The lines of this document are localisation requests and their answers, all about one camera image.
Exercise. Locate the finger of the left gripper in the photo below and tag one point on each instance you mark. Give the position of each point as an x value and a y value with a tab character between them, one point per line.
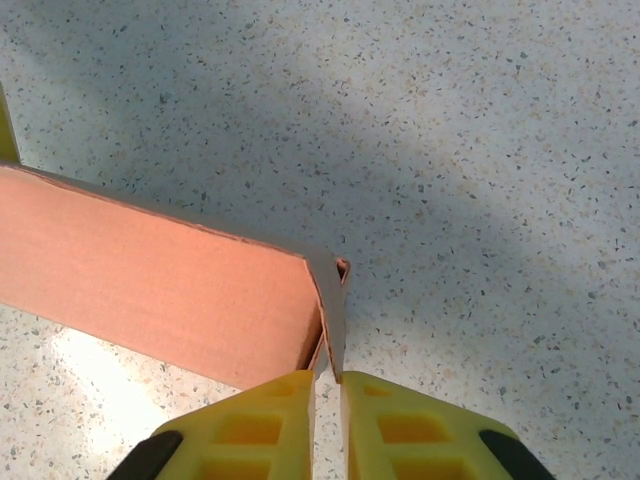
6	130

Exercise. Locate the pink cardboard paper box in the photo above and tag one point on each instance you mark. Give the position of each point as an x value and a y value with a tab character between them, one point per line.
150	280

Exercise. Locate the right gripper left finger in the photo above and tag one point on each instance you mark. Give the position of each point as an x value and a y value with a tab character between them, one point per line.
240	435

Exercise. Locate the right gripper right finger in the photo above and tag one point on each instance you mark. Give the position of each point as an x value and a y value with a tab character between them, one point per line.
410	435

